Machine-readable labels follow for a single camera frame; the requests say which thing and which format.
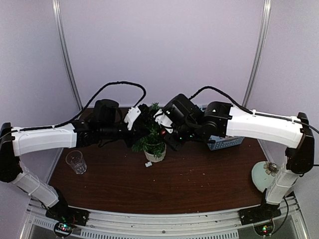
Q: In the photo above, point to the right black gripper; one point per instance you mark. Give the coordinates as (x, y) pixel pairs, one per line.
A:
(174, 144)

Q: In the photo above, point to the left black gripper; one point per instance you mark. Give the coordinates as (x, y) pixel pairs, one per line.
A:
(136, 134)

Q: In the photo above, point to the small green christmas tree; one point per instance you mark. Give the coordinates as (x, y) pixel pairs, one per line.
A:
(148, 122)

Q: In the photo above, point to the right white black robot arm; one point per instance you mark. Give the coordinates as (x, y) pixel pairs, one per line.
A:
(293, 132)

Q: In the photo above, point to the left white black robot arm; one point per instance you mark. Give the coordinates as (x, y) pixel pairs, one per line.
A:
(99, 127)

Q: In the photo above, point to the white tree pot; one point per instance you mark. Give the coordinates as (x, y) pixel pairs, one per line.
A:
(155, 152)

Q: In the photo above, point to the blue plastic basket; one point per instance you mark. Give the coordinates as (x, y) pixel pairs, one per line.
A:
(224, 144)

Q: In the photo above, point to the clear drinking glass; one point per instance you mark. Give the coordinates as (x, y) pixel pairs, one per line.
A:
(75, 160)

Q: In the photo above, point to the pale green floral plate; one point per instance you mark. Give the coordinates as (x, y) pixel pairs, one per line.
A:
(263, 173)

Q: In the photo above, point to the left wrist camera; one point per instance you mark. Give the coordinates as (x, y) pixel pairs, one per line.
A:
(133, 114)

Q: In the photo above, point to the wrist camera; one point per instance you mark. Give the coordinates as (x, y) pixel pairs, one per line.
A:
(174, 112)
(133, 114)

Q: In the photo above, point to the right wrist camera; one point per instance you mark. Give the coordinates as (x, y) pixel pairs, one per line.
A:
(174, 112)

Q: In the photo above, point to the front aluminium rail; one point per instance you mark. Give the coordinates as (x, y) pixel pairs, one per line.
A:
(224, 224)

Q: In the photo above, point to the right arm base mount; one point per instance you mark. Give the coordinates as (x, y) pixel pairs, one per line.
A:
(261, 219)

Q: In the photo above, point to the left aluminium frame post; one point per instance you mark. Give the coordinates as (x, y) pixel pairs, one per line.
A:
(65, 53)

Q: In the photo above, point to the aluminium frame post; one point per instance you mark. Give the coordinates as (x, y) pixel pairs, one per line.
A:
(264, 26)
(65, 53)

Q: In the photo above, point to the right aluminium frame post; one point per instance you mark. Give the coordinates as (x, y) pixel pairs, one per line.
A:
(264, 26)

